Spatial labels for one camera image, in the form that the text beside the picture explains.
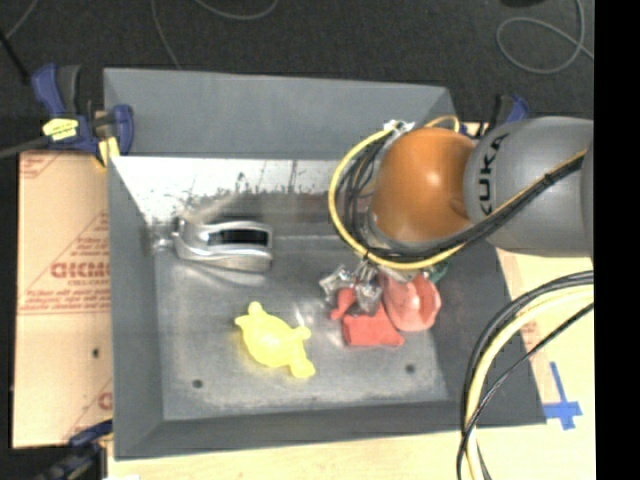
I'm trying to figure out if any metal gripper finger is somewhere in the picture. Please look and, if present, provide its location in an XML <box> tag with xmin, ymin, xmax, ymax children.
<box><xmin>319</xmin><ymin>265</ymin><xmax>355</xmax><ymax>298</ymax></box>
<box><xmin>355</xmin><ymin>279</ymin><xmax>383</xmax><ymax>315</ymax></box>

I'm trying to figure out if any yellow toy animal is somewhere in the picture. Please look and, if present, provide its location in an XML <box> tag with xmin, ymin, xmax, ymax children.
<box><xmin>234</xmin><ymin>300</ymin><xmax>317</xmax><ymax>381</ymax></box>

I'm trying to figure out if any grey metal bin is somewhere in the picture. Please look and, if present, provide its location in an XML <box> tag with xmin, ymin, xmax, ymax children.
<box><xmin>102</xmin><ymin>67</ymin><xmax>546</xmax><ymax>459</ymax></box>

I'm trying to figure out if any brown cardboard board red print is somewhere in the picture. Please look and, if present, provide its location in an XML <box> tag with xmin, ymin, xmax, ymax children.
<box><xmin>11</xmin><ymin>149</ymin><xmax>114</xmax><ymax>449</ymax></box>

